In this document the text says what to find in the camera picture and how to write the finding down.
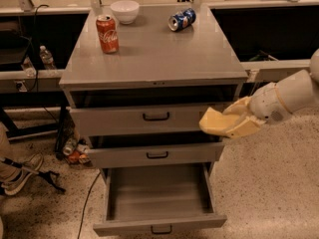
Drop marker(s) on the beige sneaker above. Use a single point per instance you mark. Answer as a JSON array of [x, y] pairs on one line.
[[13, 179]]

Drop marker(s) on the grey drawer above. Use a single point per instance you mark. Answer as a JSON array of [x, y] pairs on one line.
[[155, 155], [158, 200], [140, 119]]

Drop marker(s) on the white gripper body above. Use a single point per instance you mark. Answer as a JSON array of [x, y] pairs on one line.
[[266, 104]]

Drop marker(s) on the grey drawer cabinet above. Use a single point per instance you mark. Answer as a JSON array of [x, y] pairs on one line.
[[153, 67]]

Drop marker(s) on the red cola can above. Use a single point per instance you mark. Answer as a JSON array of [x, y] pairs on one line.
[[107, 33]]

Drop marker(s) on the clear plastic water bottle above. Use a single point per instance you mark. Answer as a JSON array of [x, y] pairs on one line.
[[47, 58]]

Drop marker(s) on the grey top drawer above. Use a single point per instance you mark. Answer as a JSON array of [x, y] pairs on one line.
[[140, 119]]

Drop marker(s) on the grey middle drawer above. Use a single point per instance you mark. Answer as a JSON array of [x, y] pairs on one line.
[[155, 155]]

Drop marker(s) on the blue soda can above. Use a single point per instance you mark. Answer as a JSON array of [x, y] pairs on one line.
[[181, 19]]

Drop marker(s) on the white bowl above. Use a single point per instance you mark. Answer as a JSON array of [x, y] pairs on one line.
[[126, 11]]

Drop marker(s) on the black tripod stand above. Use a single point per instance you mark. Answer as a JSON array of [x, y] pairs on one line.
[[47, 176]]

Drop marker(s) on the yellow sponge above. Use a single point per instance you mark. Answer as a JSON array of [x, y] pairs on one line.
[[215, 122]]

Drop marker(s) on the bottles on floor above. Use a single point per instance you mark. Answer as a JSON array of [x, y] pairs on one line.
[[76, 151]]

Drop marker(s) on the grey bottom drawer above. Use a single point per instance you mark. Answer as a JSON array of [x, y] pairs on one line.
[[158, 200]]

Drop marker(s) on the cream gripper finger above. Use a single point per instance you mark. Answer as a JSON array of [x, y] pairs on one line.
[[239, 107], [248, 126]]

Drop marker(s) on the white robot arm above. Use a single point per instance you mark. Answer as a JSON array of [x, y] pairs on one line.
[[299, 90]]

